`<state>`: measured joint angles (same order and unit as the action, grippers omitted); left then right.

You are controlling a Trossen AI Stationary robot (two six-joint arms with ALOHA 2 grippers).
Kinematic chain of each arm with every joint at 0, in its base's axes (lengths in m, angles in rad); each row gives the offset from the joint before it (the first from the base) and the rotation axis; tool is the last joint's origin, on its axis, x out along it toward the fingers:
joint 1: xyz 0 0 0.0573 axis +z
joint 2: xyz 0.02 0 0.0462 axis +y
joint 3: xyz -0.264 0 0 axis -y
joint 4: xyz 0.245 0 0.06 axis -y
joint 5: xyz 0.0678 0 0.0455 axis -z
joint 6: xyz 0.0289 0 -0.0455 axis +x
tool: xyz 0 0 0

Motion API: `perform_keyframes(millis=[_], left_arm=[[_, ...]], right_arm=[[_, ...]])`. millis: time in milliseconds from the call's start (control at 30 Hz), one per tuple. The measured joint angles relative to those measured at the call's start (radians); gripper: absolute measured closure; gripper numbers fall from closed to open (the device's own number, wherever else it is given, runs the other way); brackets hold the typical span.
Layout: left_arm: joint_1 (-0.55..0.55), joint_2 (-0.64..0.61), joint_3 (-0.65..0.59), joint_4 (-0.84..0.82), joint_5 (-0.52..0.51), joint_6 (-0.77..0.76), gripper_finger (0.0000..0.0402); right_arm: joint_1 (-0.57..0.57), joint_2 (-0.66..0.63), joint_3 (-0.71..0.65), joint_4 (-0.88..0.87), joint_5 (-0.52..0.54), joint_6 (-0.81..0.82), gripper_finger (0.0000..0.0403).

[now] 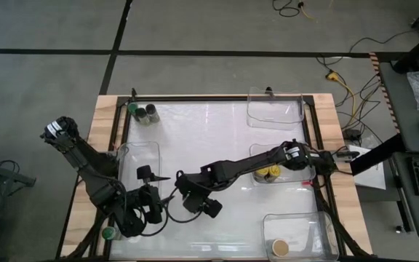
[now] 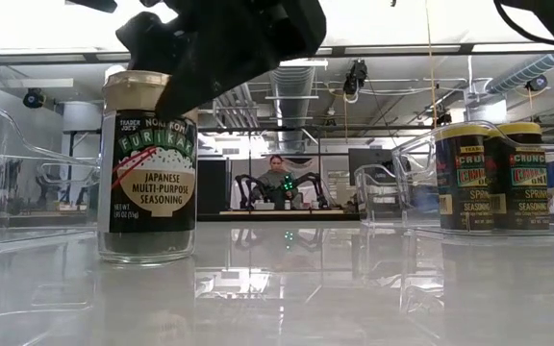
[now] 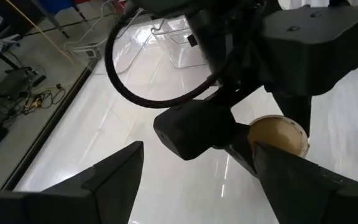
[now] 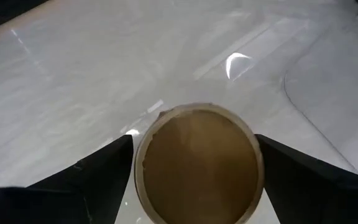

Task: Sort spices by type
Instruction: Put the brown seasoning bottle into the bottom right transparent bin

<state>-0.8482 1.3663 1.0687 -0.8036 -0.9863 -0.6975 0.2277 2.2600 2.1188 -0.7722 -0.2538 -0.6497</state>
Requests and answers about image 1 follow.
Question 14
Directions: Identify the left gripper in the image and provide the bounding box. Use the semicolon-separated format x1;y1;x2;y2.
136;164;176;225

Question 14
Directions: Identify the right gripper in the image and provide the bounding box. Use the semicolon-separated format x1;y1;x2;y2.
175;170;223;219

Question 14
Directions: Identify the yellow lid seasoning jar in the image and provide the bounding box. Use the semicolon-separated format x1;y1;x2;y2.
267;164;282;183
253;165;271;183

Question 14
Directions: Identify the dark lid spice jar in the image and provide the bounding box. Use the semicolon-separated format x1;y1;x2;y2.
135;108;150;127
145;103;161;124

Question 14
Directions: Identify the tan lid seasoning jar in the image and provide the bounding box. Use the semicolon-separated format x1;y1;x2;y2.
271;238;290;258

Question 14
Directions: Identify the clear plastic bin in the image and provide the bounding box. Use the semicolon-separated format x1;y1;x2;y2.
248;143;316;187
246;86;306;131
262;212;340;262
116;140;162;199

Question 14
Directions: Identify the white paper sheet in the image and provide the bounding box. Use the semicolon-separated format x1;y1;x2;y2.
346;144;388;191

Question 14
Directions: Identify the black desk brace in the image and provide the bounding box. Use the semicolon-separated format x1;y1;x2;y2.
350;134;404;176

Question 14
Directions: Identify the grey desk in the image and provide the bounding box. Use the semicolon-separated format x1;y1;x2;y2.
371;52;419;242

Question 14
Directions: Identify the black monitor stand pole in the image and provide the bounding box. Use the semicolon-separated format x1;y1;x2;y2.
391;31;419;74

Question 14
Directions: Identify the black table frame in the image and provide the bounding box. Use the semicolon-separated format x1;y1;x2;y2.
89;95;345;262

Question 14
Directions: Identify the black floor cable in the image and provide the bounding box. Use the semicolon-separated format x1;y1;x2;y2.
314;31;414;145
271;0;302;18

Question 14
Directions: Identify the yellow cable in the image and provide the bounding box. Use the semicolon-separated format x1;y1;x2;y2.
324;70;359;129

